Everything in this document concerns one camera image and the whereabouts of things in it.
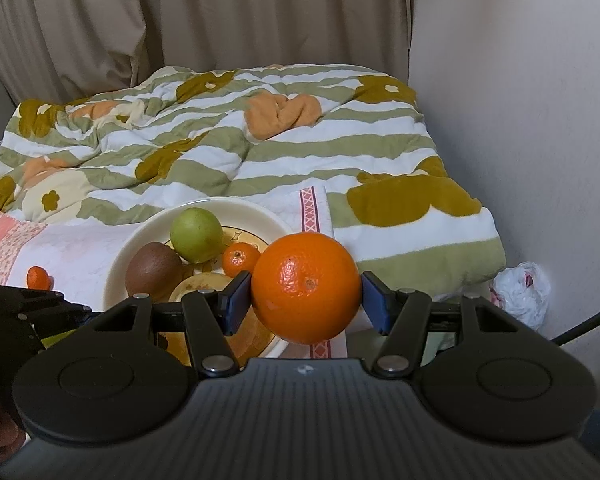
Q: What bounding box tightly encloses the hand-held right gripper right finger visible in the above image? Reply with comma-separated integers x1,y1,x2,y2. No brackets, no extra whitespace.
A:
361,271,518,378

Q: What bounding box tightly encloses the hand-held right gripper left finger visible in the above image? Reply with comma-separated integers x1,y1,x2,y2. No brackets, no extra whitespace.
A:
87,271,253,378

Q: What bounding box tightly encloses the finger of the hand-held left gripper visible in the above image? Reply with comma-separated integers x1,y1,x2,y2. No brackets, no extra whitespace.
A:
19,287,93,339

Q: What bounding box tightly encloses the tangerine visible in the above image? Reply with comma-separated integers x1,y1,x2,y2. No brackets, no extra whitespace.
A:
26,266,55,291
222,241,262,283

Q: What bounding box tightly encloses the orange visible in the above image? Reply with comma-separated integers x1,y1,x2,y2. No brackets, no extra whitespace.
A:
250,232,362,345

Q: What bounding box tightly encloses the brown kiwi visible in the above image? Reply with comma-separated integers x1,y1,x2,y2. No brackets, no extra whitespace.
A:
125,241,185,297

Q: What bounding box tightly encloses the cream plate with yellow print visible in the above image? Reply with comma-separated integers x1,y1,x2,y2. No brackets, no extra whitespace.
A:
102,196,293,366

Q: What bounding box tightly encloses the pink floral tablecloth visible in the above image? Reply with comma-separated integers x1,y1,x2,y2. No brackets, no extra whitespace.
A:
0,185,348,361

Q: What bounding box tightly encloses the green striped floral blanket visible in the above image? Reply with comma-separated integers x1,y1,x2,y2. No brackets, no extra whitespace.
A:
0,62,506,306

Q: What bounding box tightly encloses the white plastic bag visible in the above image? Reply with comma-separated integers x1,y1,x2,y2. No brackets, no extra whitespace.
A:
490,261,552,331

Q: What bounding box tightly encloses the beige curtain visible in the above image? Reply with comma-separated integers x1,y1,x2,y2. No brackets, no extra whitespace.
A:
0,0,416,106

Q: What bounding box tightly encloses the black cable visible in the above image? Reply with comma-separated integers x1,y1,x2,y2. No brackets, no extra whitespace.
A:
550,297,600,348

